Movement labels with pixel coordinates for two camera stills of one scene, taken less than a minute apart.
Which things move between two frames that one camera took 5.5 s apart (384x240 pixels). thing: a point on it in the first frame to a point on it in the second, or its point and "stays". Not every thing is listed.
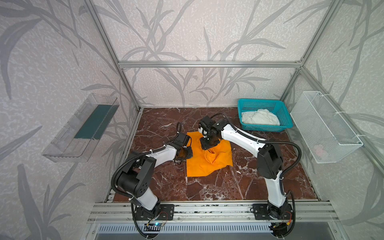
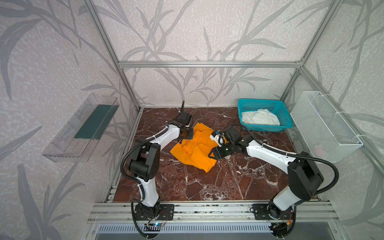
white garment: (262, 116) stays
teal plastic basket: (275, 106) stays
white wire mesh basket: (328, 138) stays
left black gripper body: (186, 153) to (186, 132)
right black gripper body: (208, 142) to (220, 150)
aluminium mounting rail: (120, 212) stays
